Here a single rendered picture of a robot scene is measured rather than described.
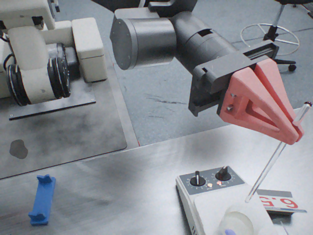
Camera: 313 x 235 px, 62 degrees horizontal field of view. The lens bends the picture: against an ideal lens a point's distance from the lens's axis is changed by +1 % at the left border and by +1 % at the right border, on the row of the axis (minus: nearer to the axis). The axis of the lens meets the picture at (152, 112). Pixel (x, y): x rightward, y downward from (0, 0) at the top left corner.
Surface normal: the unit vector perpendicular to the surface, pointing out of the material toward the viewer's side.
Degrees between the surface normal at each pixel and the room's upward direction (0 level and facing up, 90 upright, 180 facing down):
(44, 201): 0
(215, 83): 90
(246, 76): 21
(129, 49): 77
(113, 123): 0
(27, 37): 64
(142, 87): 0
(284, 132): 92
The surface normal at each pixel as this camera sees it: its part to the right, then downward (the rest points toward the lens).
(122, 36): -0.87, 0.18
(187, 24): -0.23, -0.55
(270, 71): 0.15, -0.37
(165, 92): 0.00, -0.66
